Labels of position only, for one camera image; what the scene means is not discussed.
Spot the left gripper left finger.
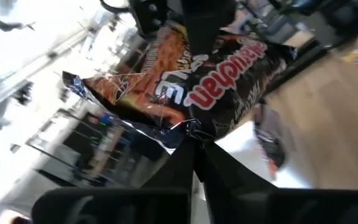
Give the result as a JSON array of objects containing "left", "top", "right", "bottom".
[{"left": 32, "top": 136, "right": 195, "bottom": 224}]

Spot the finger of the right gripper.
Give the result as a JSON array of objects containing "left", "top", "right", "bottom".
[{"left": 180, "top": 0, "right": 239, "bottom": 56}]

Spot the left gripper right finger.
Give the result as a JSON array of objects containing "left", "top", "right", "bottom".
[{"left": 194, "top": 142, "right": 358, "bottom": 224}]

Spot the black Maruchan noodle pack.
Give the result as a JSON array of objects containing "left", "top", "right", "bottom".
[
  {"left": 252, "top": 104, "right": 289, "bottom": 180},
  {"left": 61, "top": 19, "right": 298, "bottom": 154}
]

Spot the white plastic bin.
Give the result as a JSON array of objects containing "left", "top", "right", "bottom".
[{"left": 214, "top": 119, "right": 312, "bottom": 190}]

